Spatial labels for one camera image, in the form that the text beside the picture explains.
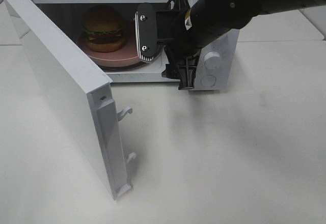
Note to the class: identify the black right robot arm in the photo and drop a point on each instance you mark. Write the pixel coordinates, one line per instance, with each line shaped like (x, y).
(215, 18)

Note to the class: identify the glass microwave turntable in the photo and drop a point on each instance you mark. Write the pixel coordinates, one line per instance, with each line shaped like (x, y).
(123, 60)

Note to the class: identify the pink round plate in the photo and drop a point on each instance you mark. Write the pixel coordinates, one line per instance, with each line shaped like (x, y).
(130, 41)

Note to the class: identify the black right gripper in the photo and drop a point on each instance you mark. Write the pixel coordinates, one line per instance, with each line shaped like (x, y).
(175, 24)

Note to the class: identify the burger with lettuce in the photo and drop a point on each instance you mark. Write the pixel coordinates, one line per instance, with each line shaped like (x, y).
(104, 28)

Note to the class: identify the white microwave door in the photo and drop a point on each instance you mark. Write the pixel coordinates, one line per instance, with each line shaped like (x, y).
(78, 91)

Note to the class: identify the lower white timer knob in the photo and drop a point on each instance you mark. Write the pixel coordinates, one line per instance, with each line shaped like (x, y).
(212, 60)

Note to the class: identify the round white door button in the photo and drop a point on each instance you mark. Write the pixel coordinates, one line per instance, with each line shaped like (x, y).
(208, 81)

